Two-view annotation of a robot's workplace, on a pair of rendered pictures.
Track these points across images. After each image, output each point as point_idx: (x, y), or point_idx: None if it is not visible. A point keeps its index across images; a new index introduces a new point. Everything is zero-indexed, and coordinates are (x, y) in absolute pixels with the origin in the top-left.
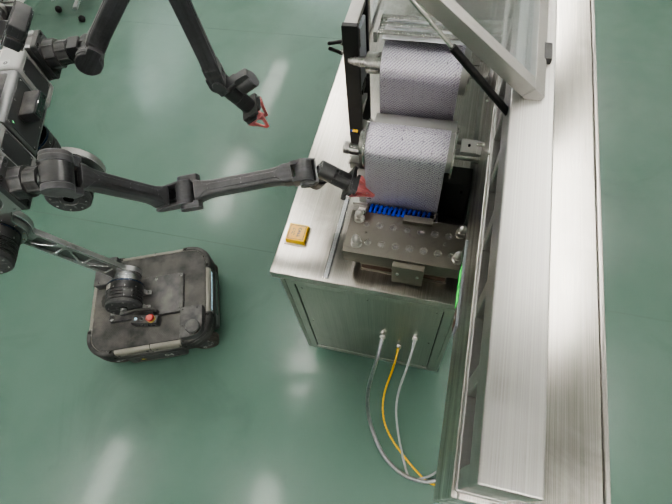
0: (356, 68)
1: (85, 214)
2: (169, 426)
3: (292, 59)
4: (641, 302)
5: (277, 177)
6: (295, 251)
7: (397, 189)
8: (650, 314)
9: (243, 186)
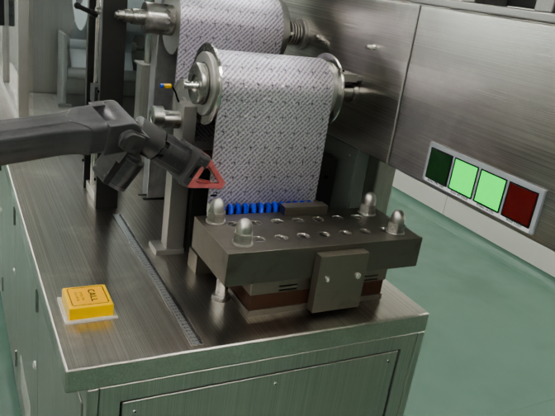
0: (121, 36)
1: None
2: None
3: None
4: (468, 405)
5: (77, 122)
6: (101, 328)
7: (263, 158)
8: (486, 413)
9: (6, 137)
